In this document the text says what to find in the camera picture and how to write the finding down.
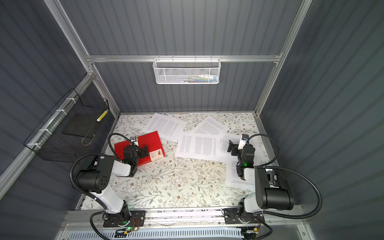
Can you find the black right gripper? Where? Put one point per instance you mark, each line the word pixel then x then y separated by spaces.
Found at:
pixel 235 148

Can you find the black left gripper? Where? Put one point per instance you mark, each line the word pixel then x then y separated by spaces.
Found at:
pixel 141 151

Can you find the red folder black inside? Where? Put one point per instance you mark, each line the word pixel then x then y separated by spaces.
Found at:
pixel 156 151

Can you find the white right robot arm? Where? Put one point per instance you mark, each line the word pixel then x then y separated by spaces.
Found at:
pixel 270 186

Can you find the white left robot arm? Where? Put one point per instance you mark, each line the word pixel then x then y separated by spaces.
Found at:
pixel 94 181

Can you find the printed paper sheet back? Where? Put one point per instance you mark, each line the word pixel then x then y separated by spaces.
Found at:
pixel 210 126

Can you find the yellow green marker pen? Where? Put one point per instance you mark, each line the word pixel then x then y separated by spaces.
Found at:
pixel 101 116

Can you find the pens in white basket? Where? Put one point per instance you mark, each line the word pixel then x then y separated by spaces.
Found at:
pixel 199 79

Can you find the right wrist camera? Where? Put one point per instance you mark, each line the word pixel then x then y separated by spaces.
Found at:
pixel 243 141

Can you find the black wire basket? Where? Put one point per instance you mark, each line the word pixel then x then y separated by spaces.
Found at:
pixel 73 130

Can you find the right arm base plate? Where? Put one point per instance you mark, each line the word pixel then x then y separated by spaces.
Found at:
pixel 234 219

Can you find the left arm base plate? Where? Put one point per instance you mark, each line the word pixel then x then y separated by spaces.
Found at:
pixel 138 217

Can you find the white wire mesh basket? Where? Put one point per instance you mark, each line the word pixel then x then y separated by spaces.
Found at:
pixel 166 72

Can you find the white ventilated front rail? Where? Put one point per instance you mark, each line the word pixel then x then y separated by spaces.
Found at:
pixel 176 234

